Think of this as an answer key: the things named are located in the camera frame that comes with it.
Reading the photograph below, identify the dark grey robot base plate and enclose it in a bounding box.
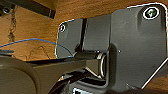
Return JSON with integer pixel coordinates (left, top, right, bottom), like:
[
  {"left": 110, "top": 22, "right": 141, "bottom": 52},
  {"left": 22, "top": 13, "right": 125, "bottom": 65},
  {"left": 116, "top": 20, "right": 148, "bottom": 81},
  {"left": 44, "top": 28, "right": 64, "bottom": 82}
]
[{"left": 55, "top": 2, "right": 168, "bottom": 94}]

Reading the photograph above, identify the blue cable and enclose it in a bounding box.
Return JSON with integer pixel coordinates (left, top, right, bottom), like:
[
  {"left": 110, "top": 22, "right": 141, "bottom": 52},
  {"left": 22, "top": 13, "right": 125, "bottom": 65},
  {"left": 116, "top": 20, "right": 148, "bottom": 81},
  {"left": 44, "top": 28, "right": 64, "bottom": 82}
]
[{"left": 0, "top": 38, "right": 74, "bottom": 59}]

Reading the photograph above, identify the black bar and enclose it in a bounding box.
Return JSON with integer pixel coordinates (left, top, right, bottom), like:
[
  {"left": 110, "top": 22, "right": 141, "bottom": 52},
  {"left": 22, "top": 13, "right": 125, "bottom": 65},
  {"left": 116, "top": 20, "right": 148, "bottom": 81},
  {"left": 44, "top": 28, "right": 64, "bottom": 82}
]
[{"left": 0, "top": 0, "right": 57, "bottom": 20}]

